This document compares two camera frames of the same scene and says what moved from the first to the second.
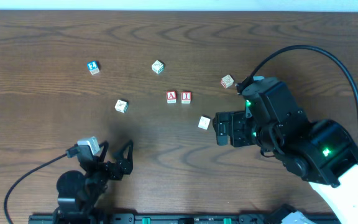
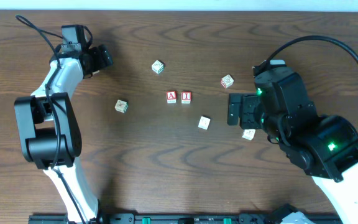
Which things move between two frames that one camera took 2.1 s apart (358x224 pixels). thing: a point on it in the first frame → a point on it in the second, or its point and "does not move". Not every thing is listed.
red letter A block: (171, 97) does not move
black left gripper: (115, 168) → (105, 56)
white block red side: (227, 81) does not move
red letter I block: (186, 97) does not move
